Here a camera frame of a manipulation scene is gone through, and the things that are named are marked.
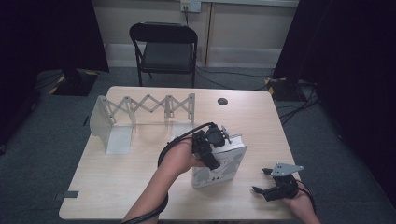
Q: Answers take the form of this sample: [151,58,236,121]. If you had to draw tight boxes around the person's left hand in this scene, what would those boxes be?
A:
[158,136,207,175]

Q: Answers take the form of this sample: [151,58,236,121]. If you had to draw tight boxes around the white wall socket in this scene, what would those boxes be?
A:
[180,0,202,13]

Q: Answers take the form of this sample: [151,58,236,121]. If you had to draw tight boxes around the black stand base yellow stripes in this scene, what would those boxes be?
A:
[49,68,100,97]
[264,77,308,102]

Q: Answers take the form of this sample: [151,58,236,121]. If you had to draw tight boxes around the person's right hand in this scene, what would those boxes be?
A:
[281,188,316,217]

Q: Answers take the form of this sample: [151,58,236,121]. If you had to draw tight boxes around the dark curtain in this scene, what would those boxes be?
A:
[0,0,110,147]
[273,0,396,200]

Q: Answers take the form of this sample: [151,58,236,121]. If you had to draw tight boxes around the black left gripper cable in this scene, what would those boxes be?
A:
[120,121,217,224]

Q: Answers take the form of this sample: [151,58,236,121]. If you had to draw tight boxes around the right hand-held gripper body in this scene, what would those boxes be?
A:
[262,162,304,203]

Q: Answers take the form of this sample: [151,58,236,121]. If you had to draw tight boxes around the black folding chair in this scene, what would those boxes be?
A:
[129,21,199,88]

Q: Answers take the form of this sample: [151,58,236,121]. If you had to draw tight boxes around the bundle of black floor cables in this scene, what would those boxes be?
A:
[278,79,321,126]

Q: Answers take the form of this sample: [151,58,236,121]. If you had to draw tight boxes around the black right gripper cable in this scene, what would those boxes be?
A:
[295,180,318,217]

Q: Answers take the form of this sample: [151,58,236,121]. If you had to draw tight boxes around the black floor cable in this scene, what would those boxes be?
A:
[194,69,269,91]
[195,64,275,79]

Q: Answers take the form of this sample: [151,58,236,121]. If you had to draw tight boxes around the white rectangular box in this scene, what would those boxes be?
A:
[190,133,248,189]

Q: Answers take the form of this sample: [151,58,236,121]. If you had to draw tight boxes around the dark tape strip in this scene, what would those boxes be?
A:
[54,190,79,201]

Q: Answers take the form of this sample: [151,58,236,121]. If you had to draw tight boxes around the white expandable book rack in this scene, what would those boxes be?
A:
[89,92,196,156]

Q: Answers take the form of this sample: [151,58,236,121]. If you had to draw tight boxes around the black plug with cable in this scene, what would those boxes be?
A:
[182,4,191,27]

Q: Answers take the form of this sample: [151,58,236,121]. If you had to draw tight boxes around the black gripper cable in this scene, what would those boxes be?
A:
[120,121,217,224]
[295,180,318,217]

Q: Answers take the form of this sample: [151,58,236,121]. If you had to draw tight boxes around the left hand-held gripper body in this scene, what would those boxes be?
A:
[191,122,233,163]

